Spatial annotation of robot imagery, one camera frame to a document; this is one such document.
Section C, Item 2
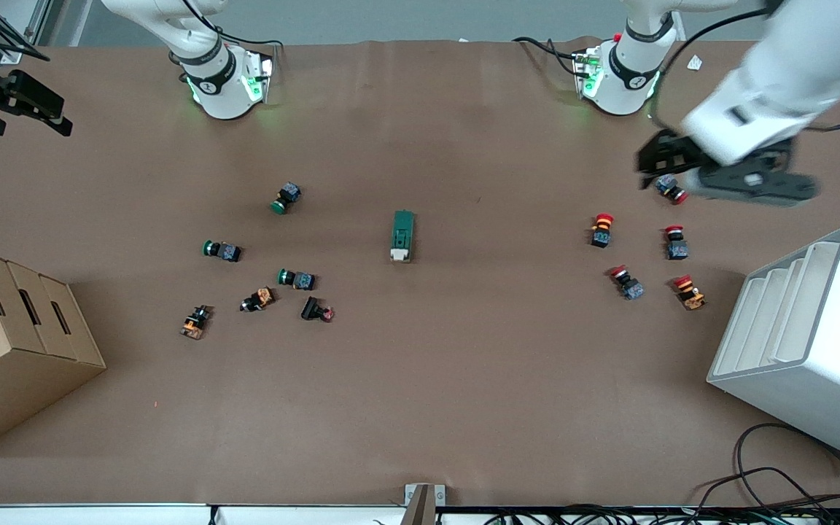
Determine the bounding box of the grey metal edge bracket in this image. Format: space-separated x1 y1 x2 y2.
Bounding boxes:
403 483 447 525

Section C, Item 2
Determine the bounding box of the black pushbutton orange block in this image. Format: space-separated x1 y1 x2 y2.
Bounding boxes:
179 305 214 341
240 287 276 313

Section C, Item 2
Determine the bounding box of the black cable bundle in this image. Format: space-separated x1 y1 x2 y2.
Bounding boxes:
484 467 840 525

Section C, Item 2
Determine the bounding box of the silver aluminium frame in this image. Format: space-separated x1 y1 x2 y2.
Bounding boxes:
0 0 93 59

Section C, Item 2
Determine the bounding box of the white table edge rail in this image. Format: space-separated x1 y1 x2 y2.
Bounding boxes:
0 502 408 525

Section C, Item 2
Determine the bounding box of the red mushroom button orange block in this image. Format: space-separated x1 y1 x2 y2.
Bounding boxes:
672 274 707 311
590 213 615 249

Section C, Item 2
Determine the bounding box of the black base cable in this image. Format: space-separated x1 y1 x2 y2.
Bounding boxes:
172 0 288 53
512 35 590 79

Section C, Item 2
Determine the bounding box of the black left base cable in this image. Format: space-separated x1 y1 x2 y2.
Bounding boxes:
512 35 590 79

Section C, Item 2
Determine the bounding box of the brown cardboard box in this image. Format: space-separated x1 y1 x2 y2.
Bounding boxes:
0 244 107 459

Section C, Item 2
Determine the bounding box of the red mushroom button blue block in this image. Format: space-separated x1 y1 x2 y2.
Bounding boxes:
655 175 690 206
664 225 689 261
607 265 645 301

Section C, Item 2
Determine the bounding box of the black right base cable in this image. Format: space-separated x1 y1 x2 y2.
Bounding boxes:
172 0 288 53

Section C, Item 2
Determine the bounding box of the white slotted storage rack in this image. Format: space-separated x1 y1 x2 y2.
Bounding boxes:
707 225 840 469

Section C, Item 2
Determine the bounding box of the green pushbutton dark block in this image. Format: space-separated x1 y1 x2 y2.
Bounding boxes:
277 268 316 291
271 182 303 215
202 240 244 263

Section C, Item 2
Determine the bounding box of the black looping floor cable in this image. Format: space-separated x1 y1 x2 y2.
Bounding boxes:
732 421 840 511

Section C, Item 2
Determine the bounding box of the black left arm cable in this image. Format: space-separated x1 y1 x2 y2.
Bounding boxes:
657 0 785 77

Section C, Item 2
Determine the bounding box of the green rectangular switch block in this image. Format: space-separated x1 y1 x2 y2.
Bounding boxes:
389 210 416 264

